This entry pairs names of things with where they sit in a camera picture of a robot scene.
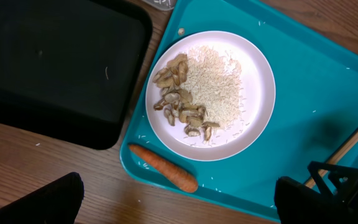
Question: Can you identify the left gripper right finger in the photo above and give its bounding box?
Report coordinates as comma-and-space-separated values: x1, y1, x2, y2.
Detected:
274, 161, 358, 224

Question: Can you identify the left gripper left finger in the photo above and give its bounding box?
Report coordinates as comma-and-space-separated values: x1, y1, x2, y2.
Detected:
0, 172, 85, 224

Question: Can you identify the wooden chopstick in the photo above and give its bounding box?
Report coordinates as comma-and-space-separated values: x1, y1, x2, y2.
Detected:
303, 110, 358, 189

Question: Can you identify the white round plate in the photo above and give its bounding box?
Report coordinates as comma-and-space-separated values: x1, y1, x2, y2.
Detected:
145, 30, 276, 161

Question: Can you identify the teal serving tray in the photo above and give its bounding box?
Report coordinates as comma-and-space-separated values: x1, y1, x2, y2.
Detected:
120, 1, 358, 220

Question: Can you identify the orange carrot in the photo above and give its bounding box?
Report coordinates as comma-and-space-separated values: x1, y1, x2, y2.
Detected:
129, 144, 198, 193

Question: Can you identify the black plastic tray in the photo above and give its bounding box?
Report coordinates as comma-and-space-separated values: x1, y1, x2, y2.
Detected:
0, 0, 153, 150

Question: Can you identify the peanut shells pile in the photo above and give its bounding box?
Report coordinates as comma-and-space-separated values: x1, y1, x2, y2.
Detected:
152, 54, 220, 142

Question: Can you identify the rice pile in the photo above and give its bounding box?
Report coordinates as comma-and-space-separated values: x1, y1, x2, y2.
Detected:
181, 45, 242, 127

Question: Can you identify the clear plastic bin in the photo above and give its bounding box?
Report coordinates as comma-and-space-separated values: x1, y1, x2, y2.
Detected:
143, 0, 177, 11

